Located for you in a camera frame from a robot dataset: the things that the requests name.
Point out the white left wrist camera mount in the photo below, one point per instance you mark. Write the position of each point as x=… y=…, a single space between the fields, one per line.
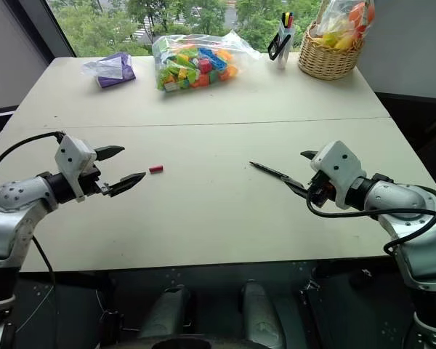
x=70 y=156

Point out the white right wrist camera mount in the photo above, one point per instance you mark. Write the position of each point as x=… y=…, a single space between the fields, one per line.
x=338 y=160

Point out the purple packet in plastic bag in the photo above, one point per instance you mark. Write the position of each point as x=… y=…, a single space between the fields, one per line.
x=112 y=74

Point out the bag of colourful building blocks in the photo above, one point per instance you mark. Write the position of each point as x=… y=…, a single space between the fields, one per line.
x=196 y=69

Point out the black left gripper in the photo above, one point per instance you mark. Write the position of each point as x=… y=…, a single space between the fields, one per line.
x=92 y=181

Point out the grey rounded robot leg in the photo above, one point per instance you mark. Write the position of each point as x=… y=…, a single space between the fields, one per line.
x=259 y=312
x=167 y=312

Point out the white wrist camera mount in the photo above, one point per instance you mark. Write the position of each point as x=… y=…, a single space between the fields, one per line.
x=70 y=156
x=338 y=160

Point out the translucent pen holder cup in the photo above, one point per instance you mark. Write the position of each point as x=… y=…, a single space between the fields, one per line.
x=286 y=54

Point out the plastic bag of toy fruit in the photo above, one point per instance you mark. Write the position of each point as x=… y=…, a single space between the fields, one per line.
x=345 y=25

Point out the woven wicker basket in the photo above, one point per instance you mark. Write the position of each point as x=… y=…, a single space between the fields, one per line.
x=323 y=62

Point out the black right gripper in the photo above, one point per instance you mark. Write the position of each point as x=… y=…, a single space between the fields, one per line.
x=320 y=192

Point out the dark red cylinder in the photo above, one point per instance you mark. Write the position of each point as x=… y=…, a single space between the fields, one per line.
x=156 y=169

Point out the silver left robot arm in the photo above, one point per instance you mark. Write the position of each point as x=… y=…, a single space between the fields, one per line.
x=18 y=203

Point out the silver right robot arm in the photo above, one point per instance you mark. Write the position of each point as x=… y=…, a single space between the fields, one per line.
x=396 y=200

